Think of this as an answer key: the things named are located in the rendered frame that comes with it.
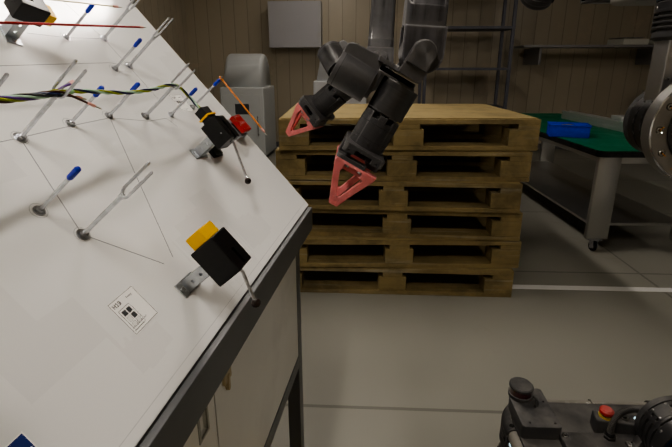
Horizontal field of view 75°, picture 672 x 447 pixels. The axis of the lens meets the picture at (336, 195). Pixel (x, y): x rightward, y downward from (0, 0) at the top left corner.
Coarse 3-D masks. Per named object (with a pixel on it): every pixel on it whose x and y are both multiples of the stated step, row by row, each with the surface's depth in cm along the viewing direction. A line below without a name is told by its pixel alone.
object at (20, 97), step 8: (72, 80) 59; (0, 96) 48; (8, 96) 48; (16, 96) 49; (24, 96) 50; (32, 96) 51; (40, 96) 53; (48, 96) 54; (56, 96) 55; (72, 96) 57; (80, 96) 60; (88, 104) 59
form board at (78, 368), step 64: (0, 0) 73; (128, 0) 114; (0, 64) 64; (64, 64) 76; (0, 128) 57; (64, 128) 66; (128, 128) 79; (192, 128) 98; (0, 192) 51; (64, 192) 59; (128, 192) 68; (192, 192) 82; (256, 192) 103; (0, 256) 47; (64, 256) 52; (128, 256) 60; (256, 256) 86; (0, 320) 43; (64, 320) 48; (192, 320) 62; (0, 384) 39; (64, 384) 44; (128, 384) 49
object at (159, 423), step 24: (288, 240) 100; (288, 264) 100; (264, 288) 83; (240, 312) 71; (216, 336) 64; (240, 336) 71; (216, 360) 62; (192, 384) 55; (216, 384) 62; (168, 408) 51; (192, 408) 55; (168, 432) 50
